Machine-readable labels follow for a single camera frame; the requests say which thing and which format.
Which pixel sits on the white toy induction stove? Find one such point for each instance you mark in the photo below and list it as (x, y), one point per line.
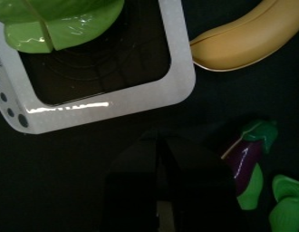
(115, 108)

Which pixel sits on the green toy leafy vegetable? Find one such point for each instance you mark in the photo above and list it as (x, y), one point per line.
(289, 208)

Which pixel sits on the purple toy eggplant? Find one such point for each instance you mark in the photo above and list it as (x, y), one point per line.
(249, 163)

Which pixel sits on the yellow toy banana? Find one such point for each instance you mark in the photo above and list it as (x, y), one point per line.
(245, 39)

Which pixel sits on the green toy pea pod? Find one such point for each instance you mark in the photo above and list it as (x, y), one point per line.
(253, 196)

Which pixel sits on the green toy star fruit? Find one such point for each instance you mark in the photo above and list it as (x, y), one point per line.
(75, 30)

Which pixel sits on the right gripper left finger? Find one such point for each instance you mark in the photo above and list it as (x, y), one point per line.
(131, 187)

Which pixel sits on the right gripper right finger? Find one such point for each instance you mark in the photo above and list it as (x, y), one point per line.
(203, 193)

